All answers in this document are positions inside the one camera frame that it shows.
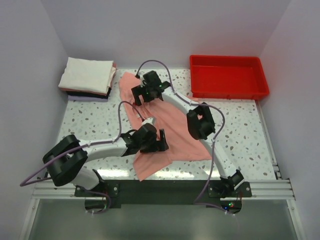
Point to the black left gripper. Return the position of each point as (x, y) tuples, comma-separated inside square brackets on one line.
[(159, 145)]

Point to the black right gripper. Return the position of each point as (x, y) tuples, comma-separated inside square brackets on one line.
[(138, 90)]

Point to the salmon pink t shirt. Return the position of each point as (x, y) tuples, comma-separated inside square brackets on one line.
[(181, 145)]

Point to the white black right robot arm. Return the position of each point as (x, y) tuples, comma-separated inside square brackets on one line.
[(200, 125)]

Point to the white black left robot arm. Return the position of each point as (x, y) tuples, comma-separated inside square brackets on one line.
[(65, 161)]

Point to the white folded t shirt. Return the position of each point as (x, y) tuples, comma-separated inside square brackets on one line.
[(89, 75)]

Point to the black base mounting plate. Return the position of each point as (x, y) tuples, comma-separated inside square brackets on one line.
[(160, 192)]

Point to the black folded t shirt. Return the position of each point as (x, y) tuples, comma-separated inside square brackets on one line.
[(90, 94)]

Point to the lavender folded t shirt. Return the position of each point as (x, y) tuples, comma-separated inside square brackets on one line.
[(87, 99)]

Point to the red plastic tray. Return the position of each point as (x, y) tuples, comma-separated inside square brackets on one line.
[(227, 77)]

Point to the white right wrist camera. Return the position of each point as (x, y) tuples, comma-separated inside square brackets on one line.
[(142, 79)]

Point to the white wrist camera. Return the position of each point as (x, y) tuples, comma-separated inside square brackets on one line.
[(149, 120), (142, 79)]

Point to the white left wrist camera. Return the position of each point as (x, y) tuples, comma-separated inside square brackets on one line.
[(149, 120)]

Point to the aluminium frame rail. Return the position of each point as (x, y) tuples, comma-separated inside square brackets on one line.
[(47, 190)]

